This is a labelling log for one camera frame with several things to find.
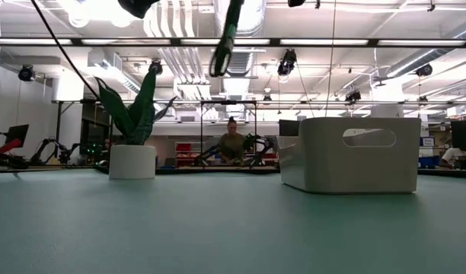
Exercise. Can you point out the black background robot arm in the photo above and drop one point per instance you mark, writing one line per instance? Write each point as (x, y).
(46, 146)
(261, 146)
(90, 148)
(209, 153)

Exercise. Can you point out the blue storage bins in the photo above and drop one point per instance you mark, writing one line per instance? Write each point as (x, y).
(429, 161)

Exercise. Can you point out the white plastic storage bin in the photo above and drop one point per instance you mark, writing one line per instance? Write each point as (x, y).
(351, 167)

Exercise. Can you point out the silver ribbed ventilation duct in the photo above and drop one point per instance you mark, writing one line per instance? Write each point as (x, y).
(252, 23)

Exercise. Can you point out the green artificial plant leaves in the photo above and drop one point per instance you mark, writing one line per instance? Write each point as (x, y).
(139, 114)

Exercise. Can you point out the white round plant pot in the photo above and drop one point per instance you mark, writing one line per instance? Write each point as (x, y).
(132, 161)

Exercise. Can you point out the black computer monitor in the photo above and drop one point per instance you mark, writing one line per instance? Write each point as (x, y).
(289, 128)
(16, 134)
(463, 135)

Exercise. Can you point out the red storage bins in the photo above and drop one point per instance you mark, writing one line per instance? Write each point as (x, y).
(183, 147)

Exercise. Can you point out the person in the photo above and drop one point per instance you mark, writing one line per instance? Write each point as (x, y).
(107, 144)
(455, 155)
(231, 146)

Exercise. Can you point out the black ceiling-hung camera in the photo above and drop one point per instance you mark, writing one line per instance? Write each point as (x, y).
(353, 96)
(286, 62)
(424, 70)
(26, 73)
(155, 67)

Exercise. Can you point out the black overhead frame bar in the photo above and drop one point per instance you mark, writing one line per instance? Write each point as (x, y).
(294, 42)

